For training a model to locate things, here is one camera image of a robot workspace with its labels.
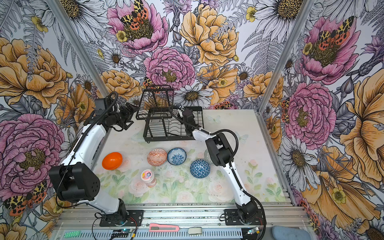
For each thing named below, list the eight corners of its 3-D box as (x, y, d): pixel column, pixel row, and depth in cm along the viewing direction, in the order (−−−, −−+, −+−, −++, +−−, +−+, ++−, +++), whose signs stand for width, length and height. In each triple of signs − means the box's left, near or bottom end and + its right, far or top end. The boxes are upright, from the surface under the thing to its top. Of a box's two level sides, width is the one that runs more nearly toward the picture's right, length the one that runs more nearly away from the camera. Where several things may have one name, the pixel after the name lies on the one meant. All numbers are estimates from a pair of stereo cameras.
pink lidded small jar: (144, 187, 86) (139, 180, 77) (147, 177, 90) (142, 169, 81) (155, 187, 86) (151, 180, 77) (157, 177, 90) (153, 169, 81)
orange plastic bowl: (103, 170, 91) (99, 166, 87) (109, 156, 98) (105, 151, 94) (120, 170, 91) (116, 166, 87) (125, 156, 98) (122, 151, 94)
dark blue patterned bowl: (190, 178, 89) (190, 175, 85) (190, 162, 95) (190, 159, 92) (210, 178, 89) (210, 175, 85) (209, 162, 95) (209, 159, 92)
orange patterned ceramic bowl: (147, 166, 93) (145, 163, 90) (150, 151, 100) (148, 148, 97) (166, 166, 93) (165, 163, 90) (168, 151, 100) (167, 148, 97)
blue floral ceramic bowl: (167, 165, 94) (166, 161, 90) (169, 150, 101) (168, 147, 97) (186, 165, 94) (185, 161, 91) (186, 150, 101) (186, 147, 97)
